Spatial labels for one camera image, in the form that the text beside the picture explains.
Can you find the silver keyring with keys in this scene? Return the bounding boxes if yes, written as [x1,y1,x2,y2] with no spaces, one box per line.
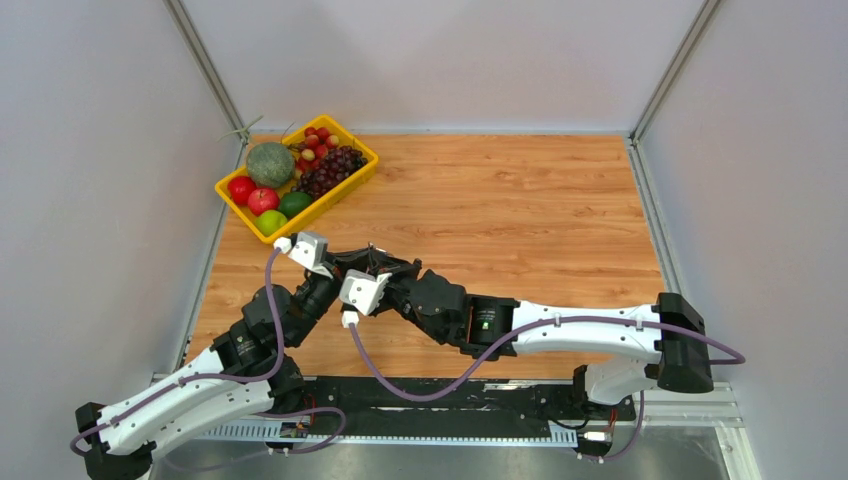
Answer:
[366,243,387,275]

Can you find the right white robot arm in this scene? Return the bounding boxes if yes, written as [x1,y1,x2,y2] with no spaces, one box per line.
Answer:
[371,261,714,418]

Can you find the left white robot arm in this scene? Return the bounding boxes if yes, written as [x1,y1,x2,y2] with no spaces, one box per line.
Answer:
[70,232,374,479]

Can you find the dark green avocado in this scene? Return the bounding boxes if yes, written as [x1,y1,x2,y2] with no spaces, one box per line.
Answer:
[277,191,313,220]

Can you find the dark purple grape bunch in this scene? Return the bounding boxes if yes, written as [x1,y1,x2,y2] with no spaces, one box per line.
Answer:
[290,146,367,200]

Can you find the light green apple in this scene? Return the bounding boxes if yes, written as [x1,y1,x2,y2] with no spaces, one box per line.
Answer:
[255,209,288,237]

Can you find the red-pink apple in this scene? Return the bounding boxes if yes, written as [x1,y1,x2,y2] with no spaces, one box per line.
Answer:
[247,188,280,216]

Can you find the green melon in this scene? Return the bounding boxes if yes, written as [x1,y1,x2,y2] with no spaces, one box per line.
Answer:
[246,142,295,189]

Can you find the yellow plastic tray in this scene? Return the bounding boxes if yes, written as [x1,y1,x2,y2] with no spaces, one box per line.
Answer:
[215,115,379,244]

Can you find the red apple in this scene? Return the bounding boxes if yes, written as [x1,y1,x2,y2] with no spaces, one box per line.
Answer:
[227,176,257,206]

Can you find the white zip tie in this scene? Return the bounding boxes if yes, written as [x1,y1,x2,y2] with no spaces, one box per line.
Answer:
[217,115,264,144]

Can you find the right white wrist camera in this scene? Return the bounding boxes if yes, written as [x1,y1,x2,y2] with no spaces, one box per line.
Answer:
[338,270,392,329]

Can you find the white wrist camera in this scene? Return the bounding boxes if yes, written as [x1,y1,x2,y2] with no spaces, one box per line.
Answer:
[338,270,392,329]
[272,231,334,278]

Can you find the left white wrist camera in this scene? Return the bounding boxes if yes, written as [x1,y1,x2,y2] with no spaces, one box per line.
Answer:
[272,231,334,278]

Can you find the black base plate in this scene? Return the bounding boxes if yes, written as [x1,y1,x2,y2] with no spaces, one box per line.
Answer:
[270,376,636,440]

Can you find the white slotted cable duct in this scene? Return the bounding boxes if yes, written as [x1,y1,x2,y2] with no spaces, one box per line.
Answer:
[198,420,579,448]

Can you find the left aluminium frame post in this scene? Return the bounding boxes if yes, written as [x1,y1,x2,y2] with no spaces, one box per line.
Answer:
[163,0,247,130]

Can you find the aluminium frame post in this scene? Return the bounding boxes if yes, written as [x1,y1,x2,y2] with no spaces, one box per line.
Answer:
[163,0,247,130]
[630,0,723,144]

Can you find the right aluminium frame post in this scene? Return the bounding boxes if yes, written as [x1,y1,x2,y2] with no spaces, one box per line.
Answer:
[630,0,723,144]

